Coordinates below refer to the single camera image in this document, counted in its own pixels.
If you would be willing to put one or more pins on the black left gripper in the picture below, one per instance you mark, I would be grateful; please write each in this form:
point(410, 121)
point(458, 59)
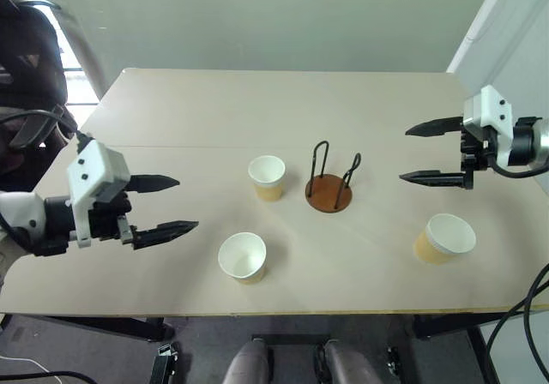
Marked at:
point(106, 220)

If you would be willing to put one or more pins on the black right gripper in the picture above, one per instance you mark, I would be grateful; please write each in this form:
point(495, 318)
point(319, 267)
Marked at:
point(474, 149)

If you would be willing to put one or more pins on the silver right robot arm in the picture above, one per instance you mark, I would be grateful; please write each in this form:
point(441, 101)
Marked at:
point(525, 142)

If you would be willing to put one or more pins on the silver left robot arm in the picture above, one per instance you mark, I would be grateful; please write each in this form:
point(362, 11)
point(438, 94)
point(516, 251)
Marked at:
point(22, 216)

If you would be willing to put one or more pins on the white and tan paper cup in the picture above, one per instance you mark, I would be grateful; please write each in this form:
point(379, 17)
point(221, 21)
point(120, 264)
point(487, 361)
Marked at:
point(446, 238)
point(242, 257)
point(267, 178)

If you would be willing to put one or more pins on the black backpack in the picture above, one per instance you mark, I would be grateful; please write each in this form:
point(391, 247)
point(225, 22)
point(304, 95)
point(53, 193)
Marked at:
point(32, 79)

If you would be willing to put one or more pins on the dark rounded robot leg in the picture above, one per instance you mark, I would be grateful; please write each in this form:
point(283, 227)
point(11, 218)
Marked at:
point(249, 364)
point(349, 367)

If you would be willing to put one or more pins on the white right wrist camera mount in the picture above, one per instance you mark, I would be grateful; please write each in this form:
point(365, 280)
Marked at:
point(489, 107)

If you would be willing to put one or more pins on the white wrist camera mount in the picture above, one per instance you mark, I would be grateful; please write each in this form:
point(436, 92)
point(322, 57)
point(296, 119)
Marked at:
point(489, 107)
point(98, 165)

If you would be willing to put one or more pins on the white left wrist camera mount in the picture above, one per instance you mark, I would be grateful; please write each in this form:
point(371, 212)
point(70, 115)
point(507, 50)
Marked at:
point(98, 165)

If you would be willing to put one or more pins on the black metal caster bracket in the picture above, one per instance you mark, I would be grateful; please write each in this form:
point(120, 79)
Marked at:
point(164, 362)

